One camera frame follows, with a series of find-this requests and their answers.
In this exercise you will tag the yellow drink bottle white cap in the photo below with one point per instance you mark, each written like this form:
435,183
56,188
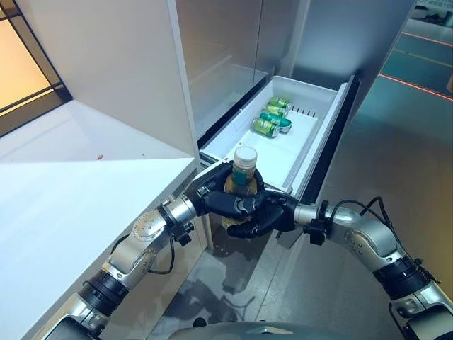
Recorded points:
244,173

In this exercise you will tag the black framed orange window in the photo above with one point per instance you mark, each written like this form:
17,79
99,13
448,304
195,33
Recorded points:
46,63

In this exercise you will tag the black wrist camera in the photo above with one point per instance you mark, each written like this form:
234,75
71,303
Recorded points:
316,226
184,233

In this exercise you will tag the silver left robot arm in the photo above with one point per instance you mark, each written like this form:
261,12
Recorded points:
141,241

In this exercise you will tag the stainless steel fridge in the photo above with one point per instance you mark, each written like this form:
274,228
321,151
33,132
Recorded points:
219,53

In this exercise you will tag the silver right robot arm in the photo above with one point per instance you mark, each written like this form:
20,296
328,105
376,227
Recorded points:
368,233

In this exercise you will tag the white counter cabinet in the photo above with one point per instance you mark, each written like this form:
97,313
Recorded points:
53,212

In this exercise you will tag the steel fridge drawer front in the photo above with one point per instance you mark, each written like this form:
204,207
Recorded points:
329,141

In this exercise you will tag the grey robot torso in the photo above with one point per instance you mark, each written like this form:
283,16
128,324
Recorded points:
265,333

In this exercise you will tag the green drink can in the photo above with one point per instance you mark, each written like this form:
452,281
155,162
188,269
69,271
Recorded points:
275,110
276,121
279,102
265,127

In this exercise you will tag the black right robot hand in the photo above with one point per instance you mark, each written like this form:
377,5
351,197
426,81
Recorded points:
276,212

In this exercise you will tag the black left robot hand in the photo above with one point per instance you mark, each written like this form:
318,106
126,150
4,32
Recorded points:
212,184

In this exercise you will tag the white fridge drawer bin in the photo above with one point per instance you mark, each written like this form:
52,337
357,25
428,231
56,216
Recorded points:
276,159

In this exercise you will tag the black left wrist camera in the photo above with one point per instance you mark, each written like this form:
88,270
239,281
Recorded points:
184,233

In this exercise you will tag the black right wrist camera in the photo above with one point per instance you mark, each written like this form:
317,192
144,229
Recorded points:
316,226

